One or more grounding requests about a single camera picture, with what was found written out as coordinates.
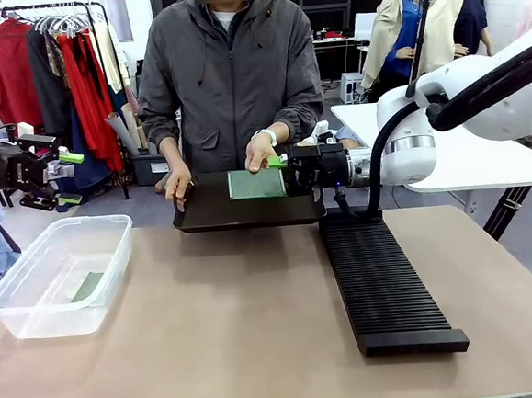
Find black tripod legs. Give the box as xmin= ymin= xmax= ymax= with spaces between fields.
xmin=478 ymin=185 xmax=532 ymax=313

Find long red dress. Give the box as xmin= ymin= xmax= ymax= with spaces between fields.
xmin=56 ymin=29 xmax=126 ymax=177

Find person's left forearm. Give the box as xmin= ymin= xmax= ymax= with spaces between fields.
xmin=266 ymin=120 xmax=293 ymax=144

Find black cable hose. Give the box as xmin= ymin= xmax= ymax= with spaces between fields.
xmin=322 ymin=41 xmax=532 ymax=225

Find blue garment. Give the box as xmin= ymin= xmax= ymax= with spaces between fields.
xmin=68 ymin=100 xmax=115 ymax=190

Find brown paper roll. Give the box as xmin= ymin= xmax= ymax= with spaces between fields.
xmin=119 ymin=100 xmax=151 ymax=152
xmin=104 ymin=109 xmax=140 ymax=158

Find white monitor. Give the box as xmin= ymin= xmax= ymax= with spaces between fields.
xmin=352 ymin=10 xmax=381 ymax=43

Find white cube shelf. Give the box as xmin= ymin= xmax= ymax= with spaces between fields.
xmin=338 ymin=70 xmax=371 ymax=107

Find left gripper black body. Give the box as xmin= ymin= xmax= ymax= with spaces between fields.
xmin=0 ymin=131 xmax=65 ymax=214

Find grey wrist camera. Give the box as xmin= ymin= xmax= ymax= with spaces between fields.
xmin=44 ymin=158 xmax=75 ymax=183

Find black stand pole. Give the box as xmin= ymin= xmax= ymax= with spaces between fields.
xmin=402 ymin=0 xmax=440 ymax=84

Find mannequin with navy shirt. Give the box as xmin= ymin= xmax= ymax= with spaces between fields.
xmin=424 ymin=0 xmax=500 ymax=76

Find mannequin with beige coat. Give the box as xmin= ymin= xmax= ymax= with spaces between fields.
xmin=354 ymin=0 xmax=447 ymax=105

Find dark coat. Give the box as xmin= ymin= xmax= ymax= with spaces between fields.
xmin=24 ymin=24 xmax=74 ymax=138

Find black clothes rack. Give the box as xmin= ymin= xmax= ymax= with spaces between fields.
xmin=0 ymin=0 xmax=132 ymax=210

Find person's left hand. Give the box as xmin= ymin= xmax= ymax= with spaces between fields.
xmin=242 ymin=132 xmax=279 ymax=174

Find clear plastic storage box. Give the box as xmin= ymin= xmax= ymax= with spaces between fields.
xmin=0 ymin=212 xmax=141 ymax=344

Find cream garment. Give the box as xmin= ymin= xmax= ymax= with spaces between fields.
xmin=92 ymin=19 xmax=133 ymax=97

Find person in grey jacket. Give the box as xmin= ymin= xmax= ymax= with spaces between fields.
xmin=130 ymin=0 xmax=329 ymax=180

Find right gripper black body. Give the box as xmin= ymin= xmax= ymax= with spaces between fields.
xmin=283 ymin=140 xmax=353 ymax=205

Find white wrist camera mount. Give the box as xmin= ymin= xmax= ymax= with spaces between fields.
xmin=310 ymin=119 xmax=339 ymax=146

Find black tray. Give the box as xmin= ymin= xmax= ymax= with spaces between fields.
xmin=168 ymin=162 xmax=329 ymax=235

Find black storage bin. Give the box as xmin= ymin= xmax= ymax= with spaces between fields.
xmin=130 ymin=150 xmax=175 ymax=188

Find person's right hand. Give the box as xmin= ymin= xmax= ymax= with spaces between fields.
xmin=162 ymin=165 xmax=198 ymax=215

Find person's right forearm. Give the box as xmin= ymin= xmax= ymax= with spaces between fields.
xmin=157 ymin=135 xmax=187 ymax=172

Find white table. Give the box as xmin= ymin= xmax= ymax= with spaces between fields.
xmin=330 ymin=88 xmax=532 ymax=201

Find black slotted PCB rack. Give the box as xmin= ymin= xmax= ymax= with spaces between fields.
xmin=317 ymin=201 xmax=471 ymax=365

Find green PCB board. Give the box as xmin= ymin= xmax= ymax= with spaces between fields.
xmin=226 ymin=165 xmax=289 ymax=203
xmin=67 ymin=270 xmax=108 ymax=304

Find white wristwatch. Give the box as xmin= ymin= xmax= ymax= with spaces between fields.
xmin=254 ymin=127 xmax=280 ymax=148

